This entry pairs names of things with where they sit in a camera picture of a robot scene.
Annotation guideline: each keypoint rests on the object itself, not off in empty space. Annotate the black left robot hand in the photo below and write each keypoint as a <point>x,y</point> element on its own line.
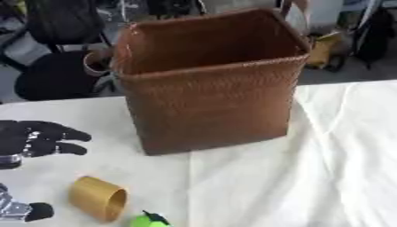
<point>26,139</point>

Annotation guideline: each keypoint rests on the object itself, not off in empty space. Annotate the brown woven box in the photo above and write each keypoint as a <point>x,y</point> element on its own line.
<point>207,97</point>

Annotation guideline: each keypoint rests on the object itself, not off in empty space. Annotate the black office chair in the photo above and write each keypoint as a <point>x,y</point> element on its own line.
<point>57,71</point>

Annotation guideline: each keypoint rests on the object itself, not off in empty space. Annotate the yellow hollow cylinder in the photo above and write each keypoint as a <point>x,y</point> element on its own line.
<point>96,198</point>

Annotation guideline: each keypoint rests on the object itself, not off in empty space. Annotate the green and black toy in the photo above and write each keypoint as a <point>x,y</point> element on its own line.
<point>148,221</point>

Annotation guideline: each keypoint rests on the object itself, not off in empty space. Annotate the yellow bag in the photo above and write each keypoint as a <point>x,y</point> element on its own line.
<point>323,50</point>

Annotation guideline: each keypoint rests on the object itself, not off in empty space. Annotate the black bag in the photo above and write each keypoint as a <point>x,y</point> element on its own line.
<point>375,35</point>

